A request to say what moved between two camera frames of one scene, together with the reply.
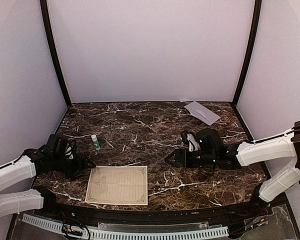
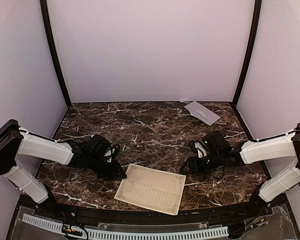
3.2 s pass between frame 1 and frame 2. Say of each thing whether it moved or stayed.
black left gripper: moved
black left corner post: stayed
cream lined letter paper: moved
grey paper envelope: stayed
